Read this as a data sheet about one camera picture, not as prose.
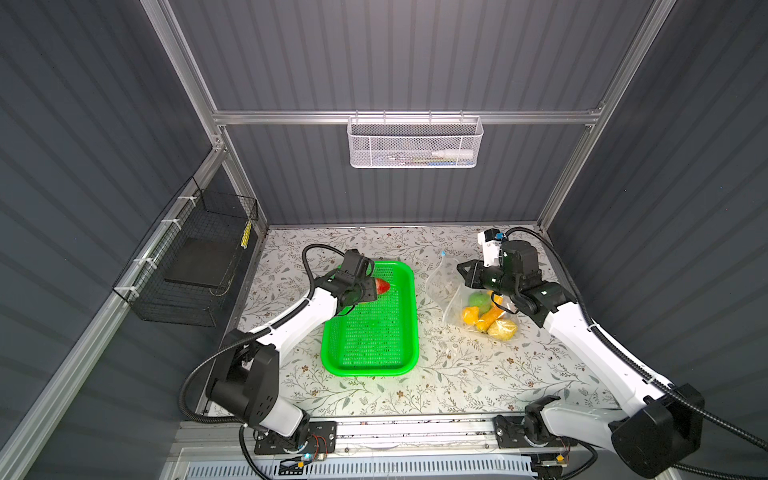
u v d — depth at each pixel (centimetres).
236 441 68
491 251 69
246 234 83
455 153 91
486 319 88
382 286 97
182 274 70
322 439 72
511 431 74
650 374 42
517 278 58
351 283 67
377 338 91
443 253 112
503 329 86
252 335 45
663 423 38
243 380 44
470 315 89
